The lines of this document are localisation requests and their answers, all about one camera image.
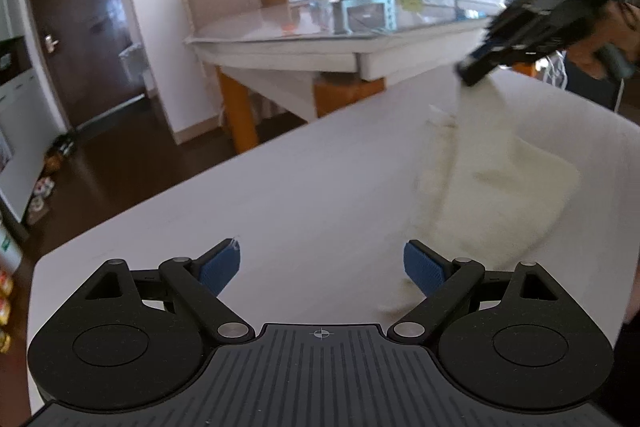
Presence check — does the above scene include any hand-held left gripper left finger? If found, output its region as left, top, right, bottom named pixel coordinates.
left=84, top=238, right=256, bottom=347

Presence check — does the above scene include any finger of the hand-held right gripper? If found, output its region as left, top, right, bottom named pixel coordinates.
left=464, top=38, right=516, bottom=66
left=455, top=55, right=507, bottom=87

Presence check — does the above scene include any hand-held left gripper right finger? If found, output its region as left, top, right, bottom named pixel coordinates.
left=391, top=239, right=562, bottom=347

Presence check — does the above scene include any cream terry towel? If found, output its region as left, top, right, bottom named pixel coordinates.
left=379, top=73, right=582, bottom=314

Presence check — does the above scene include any person's right hand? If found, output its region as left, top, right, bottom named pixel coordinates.
left=569, top=27, right=621, bottom=80

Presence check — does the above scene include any white glass-topped dining table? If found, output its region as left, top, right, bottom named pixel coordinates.
left=183, top=0, right=507, bottom=154

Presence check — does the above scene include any pair of light shoes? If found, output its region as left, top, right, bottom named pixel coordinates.
left=26, top=176, right=57, bottom=214

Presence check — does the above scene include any pair of dark shoes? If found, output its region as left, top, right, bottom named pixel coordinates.
left=44, top=133, right=79, bottom=171

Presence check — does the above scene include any white plastic bucket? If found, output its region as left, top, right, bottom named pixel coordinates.
left=0, top=221, right=24, bottom=277

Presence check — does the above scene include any white low cabinet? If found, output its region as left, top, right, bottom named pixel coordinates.
left=0, top=0, right=69, bottom=229

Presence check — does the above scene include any dark brown door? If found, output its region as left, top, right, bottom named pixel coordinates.
left=19, top=0, right=152, bottom=134

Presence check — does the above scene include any white wall basket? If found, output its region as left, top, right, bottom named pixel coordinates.
left=118, top=42, right=149, bottom=84

